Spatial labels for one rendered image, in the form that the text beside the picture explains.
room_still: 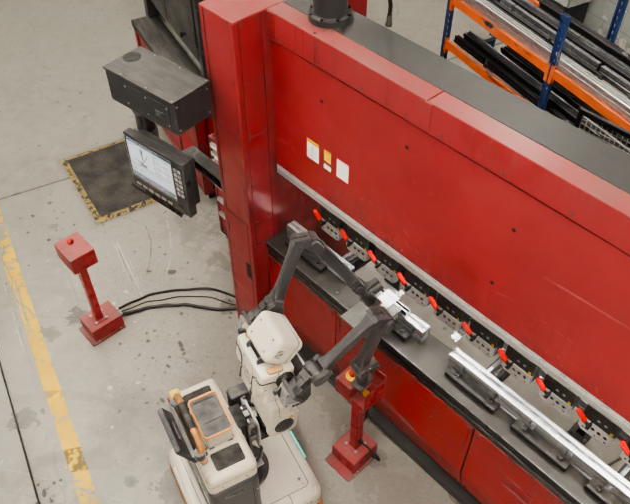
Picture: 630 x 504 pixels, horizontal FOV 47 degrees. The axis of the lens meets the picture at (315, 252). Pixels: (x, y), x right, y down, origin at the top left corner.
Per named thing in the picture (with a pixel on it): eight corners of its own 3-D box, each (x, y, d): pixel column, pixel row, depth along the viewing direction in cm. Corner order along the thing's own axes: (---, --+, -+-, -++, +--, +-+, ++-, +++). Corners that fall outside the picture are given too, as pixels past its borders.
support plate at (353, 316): (340, 317, 366) (340, 316, 365) (376, 290, 378) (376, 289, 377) (365, 338, 357) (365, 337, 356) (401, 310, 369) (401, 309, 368)
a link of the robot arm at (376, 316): (372, 299, 306) (385, 316, 301) (384, 305, 317) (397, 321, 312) (298, 368, 314) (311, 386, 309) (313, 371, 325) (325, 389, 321)
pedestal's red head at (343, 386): (335, 390, 375) (335, 370, 362) (356, 372, 382) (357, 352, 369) (363, 414, 365) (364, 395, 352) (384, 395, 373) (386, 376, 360)
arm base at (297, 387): (280, 379, 315) (293, 400, 308) (293, 366, 313) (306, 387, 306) (291, 382, 322) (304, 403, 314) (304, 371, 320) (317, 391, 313)
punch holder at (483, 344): (465, 339, 334) (471, 317, 322) (477, 329, 337) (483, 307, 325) (491, 359, 326) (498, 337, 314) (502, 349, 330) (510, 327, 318)
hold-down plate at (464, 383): (444, 374, 356) (444, 371, 354) (451, 368, 358) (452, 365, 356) (492, 414, 341) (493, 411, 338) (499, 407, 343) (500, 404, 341)
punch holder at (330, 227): (319, 227, 384) (320, 205, 372) (331, 220, 388) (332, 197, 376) (339, 242, 377) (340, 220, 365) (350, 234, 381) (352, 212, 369)
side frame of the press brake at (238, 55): (237, 318, 491) (197, 2, 323) (328, 257, 530) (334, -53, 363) (260, 340, 478) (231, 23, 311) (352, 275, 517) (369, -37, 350)
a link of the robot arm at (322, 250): (302, 235, 330) (309, 247, 321) (311, 227, 329) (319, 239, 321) (352, 287, 355) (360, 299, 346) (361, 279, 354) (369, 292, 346)
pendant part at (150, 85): (132, 194, 414) (100, 65, 352) (164, 172, 427) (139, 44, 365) (194, 233, 392) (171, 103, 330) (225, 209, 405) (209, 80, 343)
